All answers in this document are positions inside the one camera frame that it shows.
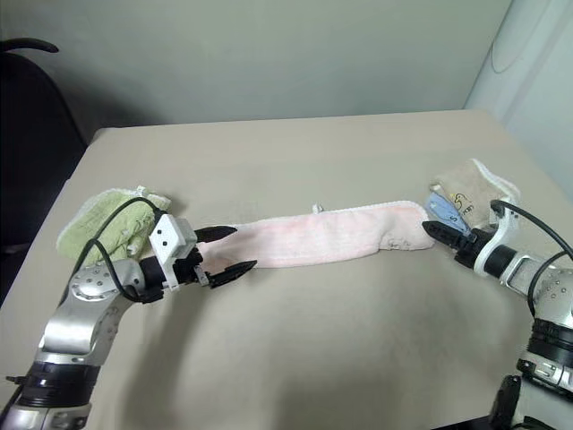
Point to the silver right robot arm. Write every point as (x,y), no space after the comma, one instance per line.
(548,295)

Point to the pink towel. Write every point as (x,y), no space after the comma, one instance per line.
(322,237)

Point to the light blue towel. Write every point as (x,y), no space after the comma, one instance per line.
(445,210)

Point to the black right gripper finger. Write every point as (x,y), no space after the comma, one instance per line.
(443,228)
(447,238)

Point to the white rounded appliance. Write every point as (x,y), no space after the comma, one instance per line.
(528,54)

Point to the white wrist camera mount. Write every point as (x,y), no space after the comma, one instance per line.
(170,237)
(497,237)

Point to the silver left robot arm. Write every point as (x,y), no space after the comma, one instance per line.
(76,322)

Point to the beige towel with duck print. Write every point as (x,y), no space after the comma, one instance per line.
(474,192)

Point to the green towel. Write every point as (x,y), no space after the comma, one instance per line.
(112,224)

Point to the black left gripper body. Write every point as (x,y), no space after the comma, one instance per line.
(185,269)

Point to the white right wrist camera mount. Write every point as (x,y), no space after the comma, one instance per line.
(497,237)

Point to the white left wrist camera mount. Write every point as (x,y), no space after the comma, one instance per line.
(170,237)

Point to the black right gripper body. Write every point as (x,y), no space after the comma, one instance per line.
(466,253)

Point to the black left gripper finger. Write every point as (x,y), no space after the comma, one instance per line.
(233,272)
(219,233)

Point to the black chair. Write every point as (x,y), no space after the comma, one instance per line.
(31,148)

